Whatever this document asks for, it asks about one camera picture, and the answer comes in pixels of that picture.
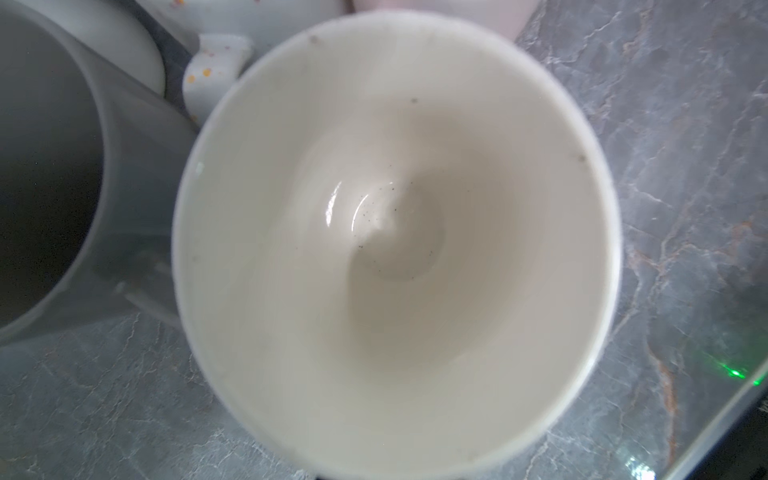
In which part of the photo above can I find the pink mug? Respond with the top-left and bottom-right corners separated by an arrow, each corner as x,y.
353,0 -> 540,40

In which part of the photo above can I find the small cream white mug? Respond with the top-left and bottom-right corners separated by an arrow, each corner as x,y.
23,0 -> 166,96

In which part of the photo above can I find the tall grey mug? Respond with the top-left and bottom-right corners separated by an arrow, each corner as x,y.
1,1 -> 195,344

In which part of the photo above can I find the cream speckled mug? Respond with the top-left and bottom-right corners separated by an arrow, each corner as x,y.
139,0 -> 352,126

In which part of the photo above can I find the light blue mug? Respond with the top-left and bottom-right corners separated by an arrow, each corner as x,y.
172,10 -> 622,479

